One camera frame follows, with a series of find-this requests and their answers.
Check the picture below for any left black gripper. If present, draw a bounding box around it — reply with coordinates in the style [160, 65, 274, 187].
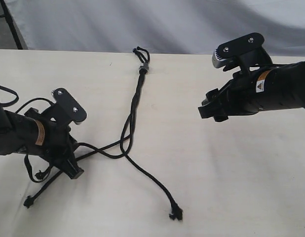
[25, 107, 84, 180]

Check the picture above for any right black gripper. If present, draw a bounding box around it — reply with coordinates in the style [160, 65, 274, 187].
[198, 70, 260, 122]

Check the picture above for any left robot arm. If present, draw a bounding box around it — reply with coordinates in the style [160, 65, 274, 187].
[0, 104, 84, 179]

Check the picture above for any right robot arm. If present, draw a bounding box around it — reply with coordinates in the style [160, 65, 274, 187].
[198, 61, 305, 122]

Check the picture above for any grey backdrop cloth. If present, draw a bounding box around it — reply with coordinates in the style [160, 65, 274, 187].
[6, 0, 305, 56]

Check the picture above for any black stand pole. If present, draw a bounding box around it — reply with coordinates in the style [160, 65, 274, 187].
[0, 0, 28, 50]

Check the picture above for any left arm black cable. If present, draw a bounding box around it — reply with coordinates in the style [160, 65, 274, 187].
[0, 84, 54, 183]

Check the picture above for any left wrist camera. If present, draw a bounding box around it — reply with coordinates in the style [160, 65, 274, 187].
[42, 88, 87, 127]

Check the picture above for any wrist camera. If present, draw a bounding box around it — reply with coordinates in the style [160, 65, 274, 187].
[42, 88, 87, 127]
[212, 32, 272, 72]

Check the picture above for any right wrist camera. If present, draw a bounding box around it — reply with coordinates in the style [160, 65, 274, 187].
[212, 32, 272, 72]

